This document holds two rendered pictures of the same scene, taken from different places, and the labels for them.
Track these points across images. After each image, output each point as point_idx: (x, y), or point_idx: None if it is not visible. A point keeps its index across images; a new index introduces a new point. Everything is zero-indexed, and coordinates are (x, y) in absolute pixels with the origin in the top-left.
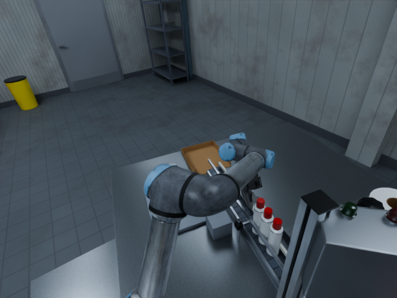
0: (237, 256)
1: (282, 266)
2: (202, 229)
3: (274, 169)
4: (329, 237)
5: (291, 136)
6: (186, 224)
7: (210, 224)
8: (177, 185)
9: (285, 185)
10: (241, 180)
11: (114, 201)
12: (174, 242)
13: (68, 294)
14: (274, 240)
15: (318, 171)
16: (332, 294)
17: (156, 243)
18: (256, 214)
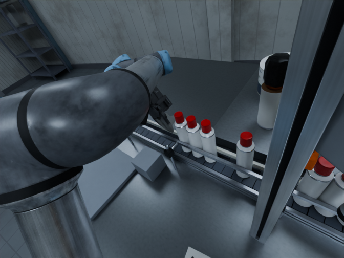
0: (182, 182)
1: (231, 165)
2: (136, 178)
3: (174, 94)
4: None
5: (173, 64)
6: (117, 183)
7: (141, 169)
8: (5, 119)
9: (189, 101)
10: (142, 75)
11: None
12: (84, 224)
13: None
14: (210, 145)
15: (207, 78)
16: None
17: (45, 251)
18: (180, 131)
